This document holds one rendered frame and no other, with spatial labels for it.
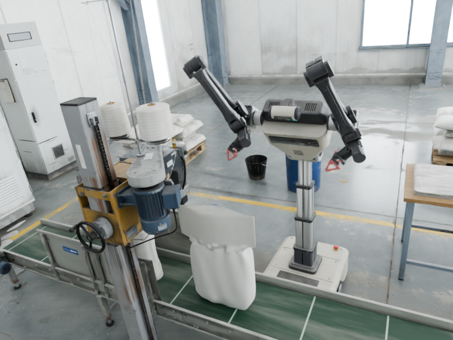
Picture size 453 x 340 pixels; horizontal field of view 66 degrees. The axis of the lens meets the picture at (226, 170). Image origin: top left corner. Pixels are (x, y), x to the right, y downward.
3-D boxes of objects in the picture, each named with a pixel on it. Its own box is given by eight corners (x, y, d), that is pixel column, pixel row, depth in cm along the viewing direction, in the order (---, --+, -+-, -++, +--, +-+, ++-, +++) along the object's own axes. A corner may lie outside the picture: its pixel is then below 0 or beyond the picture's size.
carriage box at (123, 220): (163, 214, 204) (153, 164, 191) (124, 248, 177) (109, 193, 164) (130, 208, 215) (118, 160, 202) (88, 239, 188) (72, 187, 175)
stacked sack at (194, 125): (205, 127, 569) (204, 118, 563) (183, 141, 515) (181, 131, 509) (183, 125, 589) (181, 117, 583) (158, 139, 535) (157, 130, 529)
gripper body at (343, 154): (333, 156, 172) (344, 147, 168) (337, 149, 180) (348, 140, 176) (342, 166, 172) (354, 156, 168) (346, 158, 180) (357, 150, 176)
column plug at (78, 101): (98, 99, 161) (97, 97, 160) (77, 106, 151) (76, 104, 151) (80, 98, 165) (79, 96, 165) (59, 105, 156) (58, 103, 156)
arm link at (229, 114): (199, 54, 180) (184, 66, 184) (197, 56, 175) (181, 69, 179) (248, 121, 192) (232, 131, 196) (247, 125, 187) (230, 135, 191)
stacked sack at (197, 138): (207, 140, 580) (206, 131, 573) (186, 156, 526) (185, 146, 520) (186, 139, 598) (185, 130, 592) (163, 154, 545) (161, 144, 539)
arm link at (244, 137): (241, 115, 190) (228, 123, 193) (243, 127, 181) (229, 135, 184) (253, 129, 196) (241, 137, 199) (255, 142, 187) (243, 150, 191)
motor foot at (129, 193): (149, 200, 178) (145, 184, 174) (133, 212, 169) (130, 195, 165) (134, 197, 182) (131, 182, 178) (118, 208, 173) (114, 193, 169)
